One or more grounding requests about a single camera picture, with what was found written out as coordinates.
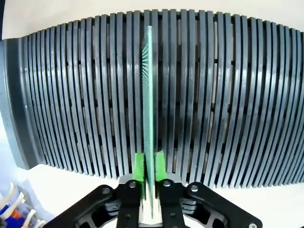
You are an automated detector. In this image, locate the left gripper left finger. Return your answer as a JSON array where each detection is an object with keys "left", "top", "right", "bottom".
[{"left": 42, "top": 152, "right": 146, "bottom": 228}]

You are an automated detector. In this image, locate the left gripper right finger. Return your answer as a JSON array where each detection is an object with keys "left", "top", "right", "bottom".
[{"left": 153, "top": 150, "right": 263, "bottom": 228}]

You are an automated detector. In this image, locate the dark grey slotted PCB rack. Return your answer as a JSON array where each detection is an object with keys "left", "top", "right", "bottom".
[{"left": 0, "top": 9, "right": 304, "bottom": 190}]

